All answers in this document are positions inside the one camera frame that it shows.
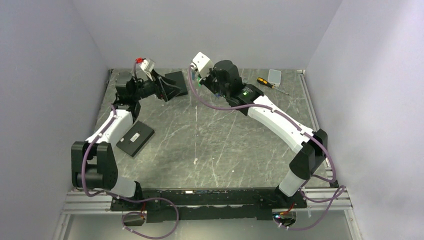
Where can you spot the black rectangular block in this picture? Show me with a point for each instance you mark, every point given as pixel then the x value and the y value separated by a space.
pixel 179 87

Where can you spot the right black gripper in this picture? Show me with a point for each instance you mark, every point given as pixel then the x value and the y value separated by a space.
pixel 206 80

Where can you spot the yellow black screwdriver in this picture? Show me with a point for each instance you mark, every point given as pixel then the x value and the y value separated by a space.
pixel 264 82

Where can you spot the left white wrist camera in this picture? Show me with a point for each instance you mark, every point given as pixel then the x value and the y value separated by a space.
pixel 146 65

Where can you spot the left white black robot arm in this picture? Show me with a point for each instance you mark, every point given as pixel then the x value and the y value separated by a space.
pixel 93 165

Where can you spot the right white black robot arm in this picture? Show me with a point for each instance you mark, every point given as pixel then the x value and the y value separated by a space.
pixel 306 143

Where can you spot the black box with label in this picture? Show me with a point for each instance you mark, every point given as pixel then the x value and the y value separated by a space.
pixel 135 138

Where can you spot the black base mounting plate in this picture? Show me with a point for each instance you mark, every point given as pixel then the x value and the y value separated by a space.
pixel 173 212

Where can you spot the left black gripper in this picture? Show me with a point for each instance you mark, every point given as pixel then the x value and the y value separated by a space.
pixel 165 89

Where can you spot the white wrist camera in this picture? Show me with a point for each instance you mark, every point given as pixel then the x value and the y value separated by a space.
pixel 203 64
pixel 146 65

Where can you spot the clear plastic box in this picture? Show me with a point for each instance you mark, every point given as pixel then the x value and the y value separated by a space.
pixel 274 77

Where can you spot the aluminium frame rail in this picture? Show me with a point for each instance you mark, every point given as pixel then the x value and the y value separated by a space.
pixel 308 199

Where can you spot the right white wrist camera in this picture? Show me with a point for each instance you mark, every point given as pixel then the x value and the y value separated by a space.
pixel 203 64

